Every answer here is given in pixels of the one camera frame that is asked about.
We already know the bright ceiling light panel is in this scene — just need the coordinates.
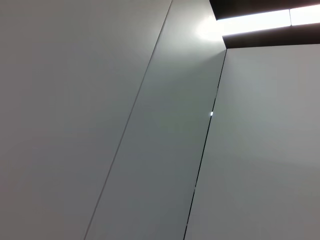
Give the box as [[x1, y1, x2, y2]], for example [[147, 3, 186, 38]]
[[289, 3, 320, 26], [216, 8, 292, 38]]

